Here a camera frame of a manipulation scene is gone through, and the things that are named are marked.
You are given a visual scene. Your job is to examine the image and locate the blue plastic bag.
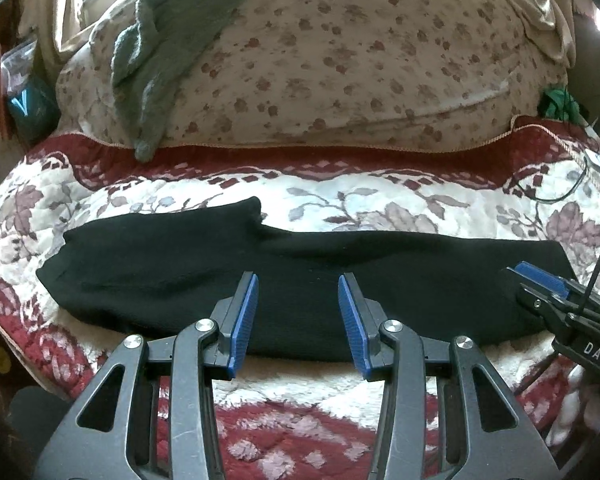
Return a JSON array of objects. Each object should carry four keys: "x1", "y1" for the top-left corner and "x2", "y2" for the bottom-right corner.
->
[{"x1": 1, "y1": 37, "x2": 60, "y2": 145}]

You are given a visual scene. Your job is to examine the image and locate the black pants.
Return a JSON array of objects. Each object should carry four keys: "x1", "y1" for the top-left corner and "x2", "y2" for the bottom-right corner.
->
[{"x1": 38, "y1": 198, "x2": 573, "y2": 362}]

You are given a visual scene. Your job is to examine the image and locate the red white floral blanket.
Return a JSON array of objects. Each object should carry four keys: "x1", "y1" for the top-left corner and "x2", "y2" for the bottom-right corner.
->
[{"x1": 0, "y1": 118, "x2": 600, "y2": 479}]

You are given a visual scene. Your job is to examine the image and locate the black cable on bed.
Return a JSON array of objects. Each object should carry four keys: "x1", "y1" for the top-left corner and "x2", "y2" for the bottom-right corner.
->
[{"x1": 509, "y1": 146, "x2": 600, "y2": 206}]

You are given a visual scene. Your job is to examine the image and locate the cream floral pillow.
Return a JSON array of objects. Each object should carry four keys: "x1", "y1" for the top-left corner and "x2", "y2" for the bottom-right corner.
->
[{"x1": 54, "y1": 0, "x2": 571, "y2": 154}]

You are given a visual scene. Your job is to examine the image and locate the grey-green fuzzy towel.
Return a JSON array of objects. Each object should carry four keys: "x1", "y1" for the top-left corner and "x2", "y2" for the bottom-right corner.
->
[{"x1": 110, "y1": 0, "x2": 244, "y2": 162}]

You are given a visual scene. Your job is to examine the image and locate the green fabric item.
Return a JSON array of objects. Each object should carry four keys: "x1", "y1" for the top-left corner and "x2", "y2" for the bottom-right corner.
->
[{"x1": 538, "y1": 86, "x2": 583, "y2": 125}]

